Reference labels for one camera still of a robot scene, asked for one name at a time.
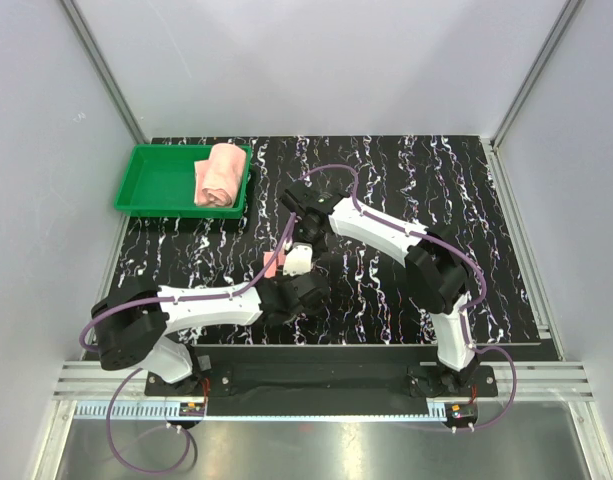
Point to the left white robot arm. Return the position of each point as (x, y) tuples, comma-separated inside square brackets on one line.
[(133, 324)]

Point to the front aluminium rail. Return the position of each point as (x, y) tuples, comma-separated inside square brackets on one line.
[(98, 394)]

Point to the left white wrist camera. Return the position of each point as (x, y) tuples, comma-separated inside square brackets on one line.
[(298, 260)]

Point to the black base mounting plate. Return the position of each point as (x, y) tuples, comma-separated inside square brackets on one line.
[(411, 370)]

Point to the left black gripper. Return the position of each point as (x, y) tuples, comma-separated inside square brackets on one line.
[(282, 280)]

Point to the left aluminium frame post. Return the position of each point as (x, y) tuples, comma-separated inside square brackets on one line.
[(95, 55)]

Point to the aluminium frame post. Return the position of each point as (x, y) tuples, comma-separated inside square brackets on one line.
[(95, 55), (555, 35)]

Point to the green plastic tray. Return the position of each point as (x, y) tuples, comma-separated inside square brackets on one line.
[(159, 182)]

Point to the pink towel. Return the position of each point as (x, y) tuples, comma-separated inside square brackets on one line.
[(273, 263), (218, 178)]

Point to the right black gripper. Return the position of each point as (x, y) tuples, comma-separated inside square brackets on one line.
[(300, 221)]

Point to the right aluminium frame post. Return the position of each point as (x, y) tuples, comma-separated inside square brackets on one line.
[(555, 35)]

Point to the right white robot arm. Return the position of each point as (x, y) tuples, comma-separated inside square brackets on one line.
[(436, 274)]

